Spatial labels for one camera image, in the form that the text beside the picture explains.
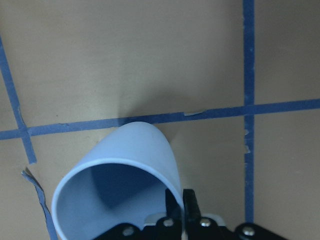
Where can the light blue plastic cup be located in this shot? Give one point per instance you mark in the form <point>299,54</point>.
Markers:
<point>123,179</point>

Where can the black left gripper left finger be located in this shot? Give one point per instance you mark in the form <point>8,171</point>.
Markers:
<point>173,209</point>

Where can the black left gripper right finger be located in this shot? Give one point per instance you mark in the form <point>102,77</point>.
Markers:
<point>192,211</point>

